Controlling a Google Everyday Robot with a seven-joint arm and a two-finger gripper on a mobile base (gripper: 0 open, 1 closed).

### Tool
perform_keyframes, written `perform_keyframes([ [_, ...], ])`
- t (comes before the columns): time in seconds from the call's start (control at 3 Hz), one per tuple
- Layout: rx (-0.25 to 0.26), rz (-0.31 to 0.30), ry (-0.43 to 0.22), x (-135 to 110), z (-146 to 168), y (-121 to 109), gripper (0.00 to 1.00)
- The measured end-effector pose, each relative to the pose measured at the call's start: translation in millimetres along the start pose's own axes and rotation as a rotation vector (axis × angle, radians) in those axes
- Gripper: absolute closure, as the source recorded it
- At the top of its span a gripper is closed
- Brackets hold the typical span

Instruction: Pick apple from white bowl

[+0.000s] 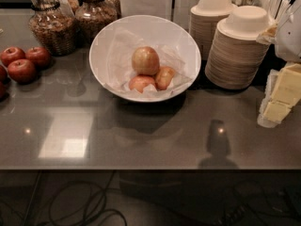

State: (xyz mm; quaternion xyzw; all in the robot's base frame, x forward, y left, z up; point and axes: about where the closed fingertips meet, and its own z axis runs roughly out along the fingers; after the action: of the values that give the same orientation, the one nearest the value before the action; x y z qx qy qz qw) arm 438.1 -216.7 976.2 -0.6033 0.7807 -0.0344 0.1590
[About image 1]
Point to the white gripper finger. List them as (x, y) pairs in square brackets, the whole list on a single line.
[(270, 84)]

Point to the white ceramic bowl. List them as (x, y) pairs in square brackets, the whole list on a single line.
[(152, 29)]

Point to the red apple front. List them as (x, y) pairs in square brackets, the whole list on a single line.
[(22, 71)]

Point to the glass jar with granola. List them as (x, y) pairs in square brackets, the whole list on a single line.
[(54, 29)]

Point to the front stack paper bowls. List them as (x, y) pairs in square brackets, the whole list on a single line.
[(235, 54)]

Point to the red apple top left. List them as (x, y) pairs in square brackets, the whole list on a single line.
[(11, 54)]

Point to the red apple at edge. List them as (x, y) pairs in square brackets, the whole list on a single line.
[(3, 74)]

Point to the white paper liner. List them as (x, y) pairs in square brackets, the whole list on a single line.
[(120, 70)]

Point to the red apple top right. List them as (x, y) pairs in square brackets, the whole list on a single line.
[(39, 56)]

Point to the rear granola jar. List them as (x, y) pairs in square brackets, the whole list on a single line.
[(69, 6)]

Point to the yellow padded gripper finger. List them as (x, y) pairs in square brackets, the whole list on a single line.
[(285, 94)]

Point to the stack paper bowls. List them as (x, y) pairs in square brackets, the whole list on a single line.
[(204, 17), (235, 54)]

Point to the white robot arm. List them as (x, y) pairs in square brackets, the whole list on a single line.
[(288, 35)]

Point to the rear stack paper bowls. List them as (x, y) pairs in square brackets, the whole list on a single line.
[(204, 17)]

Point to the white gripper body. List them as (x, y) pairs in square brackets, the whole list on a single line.
[(290, 38)]

